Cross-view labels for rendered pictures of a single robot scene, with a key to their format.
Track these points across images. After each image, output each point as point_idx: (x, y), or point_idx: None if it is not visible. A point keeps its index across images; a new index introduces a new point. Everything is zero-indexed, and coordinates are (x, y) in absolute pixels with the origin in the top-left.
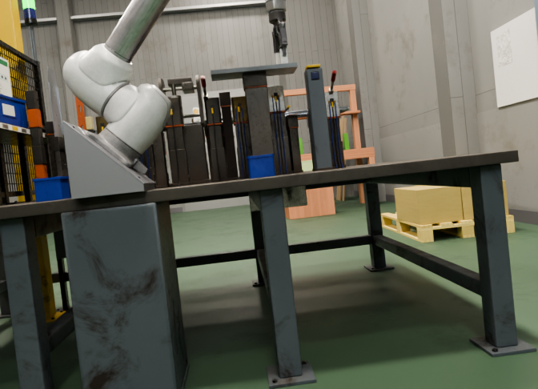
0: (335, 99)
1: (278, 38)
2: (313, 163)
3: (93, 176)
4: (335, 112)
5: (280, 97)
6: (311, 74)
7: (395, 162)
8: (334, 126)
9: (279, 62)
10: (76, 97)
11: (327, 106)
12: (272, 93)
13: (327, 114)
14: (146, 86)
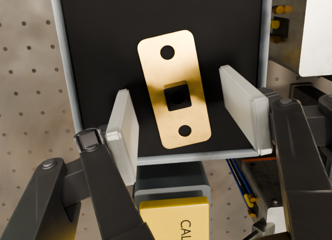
0: (255, 220)
1: (286, 220)
2: (304, 89)
3: None
4: (241, 191)
5: (276, 47)
6: (132, 194)
7: (223, 215)
8: (230, 163)
9: (230, 97)
10: None
11: (250, 182)
12: (288, 13)
13: (243, 170)
14: None
